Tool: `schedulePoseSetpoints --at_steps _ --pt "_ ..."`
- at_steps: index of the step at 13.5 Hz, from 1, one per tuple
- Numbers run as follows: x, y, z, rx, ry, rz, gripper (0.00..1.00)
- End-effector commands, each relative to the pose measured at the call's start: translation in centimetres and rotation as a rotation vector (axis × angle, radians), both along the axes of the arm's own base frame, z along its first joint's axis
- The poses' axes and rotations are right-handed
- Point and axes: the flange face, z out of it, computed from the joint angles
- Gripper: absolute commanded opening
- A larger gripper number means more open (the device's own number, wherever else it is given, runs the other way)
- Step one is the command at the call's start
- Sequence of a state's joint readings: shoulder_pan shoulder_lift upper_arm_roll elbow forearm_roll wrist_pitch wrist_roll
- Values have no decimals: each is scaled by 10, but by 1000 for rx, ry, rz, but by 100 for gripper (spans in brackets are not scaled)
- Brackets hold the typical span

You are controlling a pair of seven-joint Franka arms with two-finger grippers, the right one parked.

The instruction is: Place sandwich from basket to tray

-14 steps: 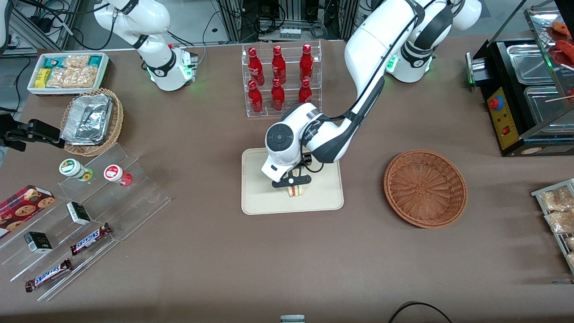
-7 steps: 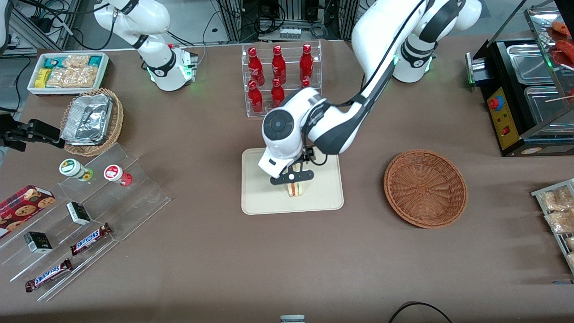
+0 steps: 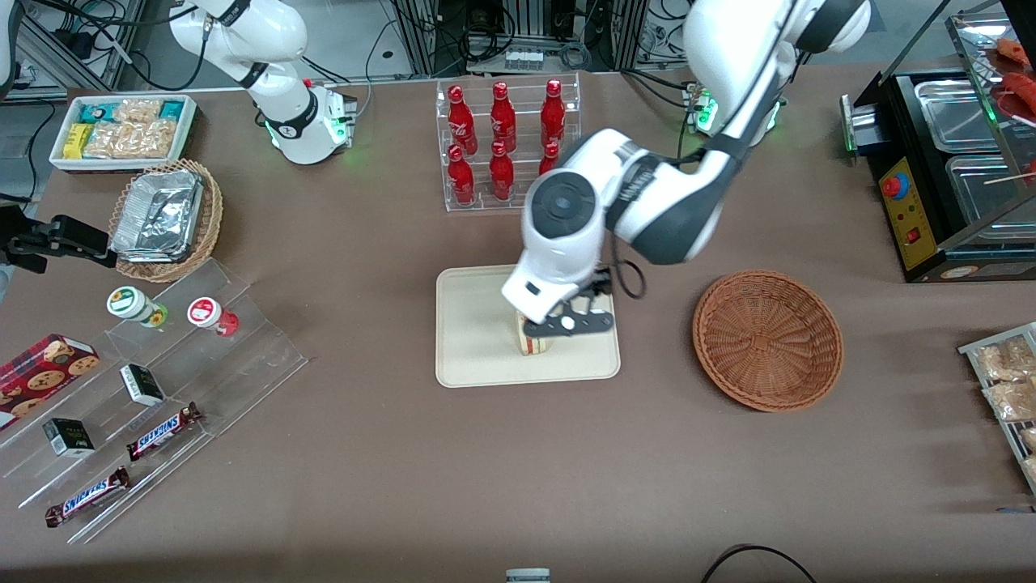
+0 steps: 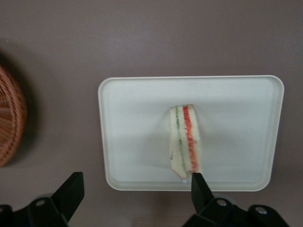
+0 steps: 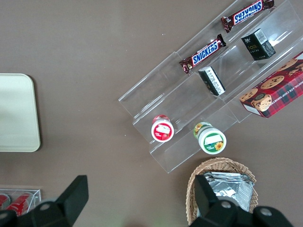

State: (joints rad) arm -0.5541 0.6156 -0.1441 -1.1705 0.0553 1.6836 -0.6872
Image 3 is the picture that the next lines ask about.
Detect grey wire rack tray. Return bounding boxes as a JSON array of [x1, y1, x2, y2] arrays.
[[957, 321, 1036, 496]]

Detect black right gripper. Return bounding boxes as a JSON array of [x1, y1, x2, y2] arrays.
[[0, 217, 117, 274]]

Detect small jar green label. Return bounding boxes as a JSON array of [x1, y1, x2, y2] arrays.
[[106, 286, 169, 329]]

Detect round brown wicker basket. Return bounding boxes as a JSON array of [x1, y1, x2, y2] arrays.
[[692, 269, 844, 414]]

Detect oval tan wicker basket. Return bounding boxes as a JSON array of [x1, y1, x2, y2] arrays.
[[108, 158, 224, 284]]

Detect white snack bin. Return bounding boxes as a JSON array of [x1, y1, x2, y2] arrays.
[[49, 93, 199, 175]]

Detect metal equipment rack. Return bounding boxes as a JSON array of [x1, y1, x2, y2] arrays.
[[388, 0, 648, 75]]

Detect red cookie box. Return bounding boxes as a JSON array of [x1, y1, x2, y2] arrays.
[[0, 334, 101, 415]]

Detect steel warmer pan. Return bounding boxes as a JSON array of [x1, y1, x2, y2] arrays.
[[945, 154, 1036, 245], [915, 79, 1004, 155]]

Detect stacked foil containers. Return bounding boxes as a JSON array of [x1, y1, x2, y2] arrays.
[[111, 170, 205, 262]]

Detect small black box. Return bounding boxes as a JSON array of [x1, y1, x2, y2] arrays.
[[42, 418, 96, 459], [120, 364, 167, 407]]

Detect clear acrylic bottle rack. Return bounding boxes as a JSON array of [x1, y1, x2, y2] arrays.
[[435, 71, 582, 215]]

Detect cream plastic serving tray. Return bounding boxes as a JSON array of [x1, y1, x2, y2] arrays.
[[435, 263, 622, 389]]

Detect clear bag of crackers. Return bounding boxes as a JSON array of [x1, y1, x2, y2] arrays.
[[85, 121, 134, 160], [113, 99, 163, 126], [129, 120, 177, 160]]

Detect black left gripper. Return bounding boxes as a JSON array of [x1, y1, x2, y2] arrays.
[[567, 274, 614, 317]]

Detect black looped cable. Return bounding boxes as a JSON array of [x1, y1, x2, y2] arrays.
[[700, 544, 818, 583]]

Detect Snickers bar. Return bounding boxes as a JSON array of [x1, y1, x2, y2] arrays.
[[45, 466, 130, 529], [125, 402, 203, 462]]

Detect small jar red label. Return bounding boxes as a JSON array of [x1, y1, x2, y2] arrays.
[[187, 296, 240, 337]]

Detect black food warmer yellow panel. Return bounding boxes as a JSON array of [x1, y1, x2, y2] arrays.
[[870, 8, 1036, 284]]

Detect clear acrylic stepped stand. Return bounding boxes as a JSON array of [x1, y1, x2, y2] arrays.
[[0, 257, 310, 545]]

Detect triangular sandwich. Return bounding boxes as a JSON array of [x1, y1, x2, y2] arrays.
[[516, 314, 554, 357]]

